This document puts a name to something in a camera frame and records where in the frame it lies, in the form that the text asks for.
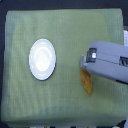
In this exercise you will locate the white round plate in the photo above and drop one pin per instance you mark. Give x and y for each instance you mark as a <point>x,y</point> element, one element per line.
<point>42,59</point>

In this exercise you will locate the golden braided bread loaf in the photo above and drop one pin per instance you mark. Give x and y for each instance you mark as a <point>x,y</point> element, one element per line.
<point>86,80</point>

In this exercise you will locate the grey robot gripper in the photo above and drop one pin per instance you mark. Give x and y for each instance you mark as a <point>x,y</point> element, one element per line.
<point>108,60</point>

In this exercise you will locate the green table cloth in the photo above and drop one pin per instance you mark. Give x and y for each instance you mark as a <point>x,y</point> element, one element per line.
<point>61,99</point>

